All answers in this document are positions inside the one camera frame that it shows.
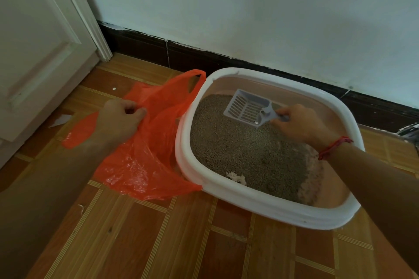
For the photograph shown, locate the person's right forearm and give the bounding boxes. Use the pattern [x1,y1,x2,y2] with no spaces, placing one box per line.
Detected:
[322,143,419,275]

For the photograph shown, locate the orange plastic bag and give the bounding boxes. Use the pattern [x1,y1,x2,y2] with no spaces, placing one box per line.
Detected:
[61,69,207,201]

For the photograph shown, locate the grey cat litter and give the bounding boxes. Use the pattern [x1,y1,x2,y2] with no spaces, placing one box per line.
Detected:
[189,94,325,208]

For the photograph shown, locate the white panel cabinet door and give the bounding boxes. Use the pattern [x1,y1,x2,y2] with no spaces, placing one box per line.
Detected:
[0,0,99,142]

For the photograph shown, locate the white wooden cabinet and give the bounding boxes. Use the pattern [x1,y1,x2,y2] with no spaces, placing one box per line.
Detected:
[0,0,113,170]

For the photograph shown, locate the white pink cat litter box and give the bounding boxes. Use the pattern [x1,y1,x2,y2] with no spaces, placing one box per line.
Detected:
[174,67,366,231]

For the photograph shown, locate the white paper clump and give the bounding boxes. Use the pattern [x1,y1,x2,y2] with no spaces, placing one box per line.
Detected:
[226,170,248,186]

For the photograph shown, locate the person's left hand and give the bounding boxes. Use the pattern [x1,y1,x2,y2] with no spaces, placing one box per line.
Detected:
[93,99,148,150]

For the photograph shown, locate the red string bracelet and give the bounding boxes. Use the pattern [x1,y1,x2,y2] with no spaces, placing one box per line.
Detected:
[318,136,354,162]

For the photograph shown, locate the person's right hand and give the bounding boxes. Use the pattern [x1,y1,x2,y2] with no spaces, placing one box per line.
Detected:
[270,104,340,152]

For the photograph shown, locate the flat white paper piece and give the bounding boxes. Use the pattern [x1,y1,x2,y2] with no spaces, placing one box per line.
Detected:
[49,114,73,129]

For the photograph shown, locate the person's left forearm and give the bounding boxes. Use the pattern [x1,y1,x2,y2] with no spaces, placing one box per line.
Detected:
[0,141,113,279]

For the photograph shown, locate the grey plastic litter scoop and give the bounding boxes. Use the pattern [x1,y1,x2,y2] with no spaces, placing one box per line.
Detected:
[223,88,290,129]

